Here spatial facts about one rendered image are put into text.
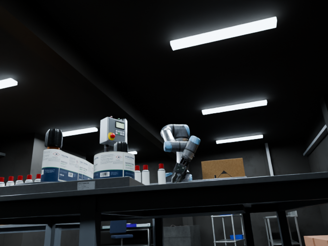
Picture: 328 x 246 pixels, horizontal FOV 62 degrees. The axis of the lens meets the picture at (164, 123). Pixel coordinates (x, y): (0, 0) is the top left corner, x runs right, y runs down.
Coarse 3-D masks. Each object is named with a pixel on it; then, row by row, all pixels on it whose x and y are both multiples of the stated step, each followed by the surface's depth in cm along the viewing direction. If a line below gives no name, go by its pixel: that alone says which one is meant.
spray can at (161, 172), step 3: (159, 165) 187; (162, 165) 186; (159, 168) 186; (162, 168) 185; (159, 171) 184; (162, 171) 184; (159, 174) 183; (162, 174) 183; (159, 177) 183; (162, 177) 182; (159, 180) 182; (162, 180) 182; (165, 180) 184; (159, 183) 182; (162, 183) 181; (165, 183) 183
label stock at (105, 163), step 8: (104, 152) 128; (112, 152) 128; (120, 152) 129; (96, 160) 130; (104, 160) 127; (112, 160) 127; (120, 160) 127; (128, 160) 130; (96, 168) 128; (104, 168) 126; (112, 168) 125; (120, 168) 126; (128, 168) 129; (96, 176) 127; (104, 176) 124; (112, 176) 124; (120, 176) 125
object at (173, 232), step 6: (168, 228) 732; (174, 228) 725; (180, 228) 717; (186, 228) 710; (192, 228) 720; (198, 228) 754; (168, 234) 728; (174, 234) 720; (180, 234) 713; (186, 234) 705; (192, 234) 712; (198, 234) 746; (168, 240) 723; (174, 240) 716; (180, 240) 709; (186, 240) 701; (192, 240) 705; (198, 240) 738
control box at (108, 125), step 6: (102, 120) 209; (108, 120) 205; (114, 120) 209; (102, 126) 208; (108, 126) 203; (114, 126) 207; (102, 132) 206; (108, 132) 202; (114, 132) 206; (102, 138) 204; (108, 138) 200; (114, 138) 204; (120, 138) 208; (108, 144) 209
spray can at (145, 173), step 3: (144, 165) 188; (147, 165) 189; (144, 168) 187; (147, 168) 188; (144, 171) 185; (147, 171) 186; (144, 174) 185; (147, 174) 185; (144, 177) 184; (147, 177) 184; (144, 180) 183; (147, 180) 184; (144, 183) 183; (147, 183) 183
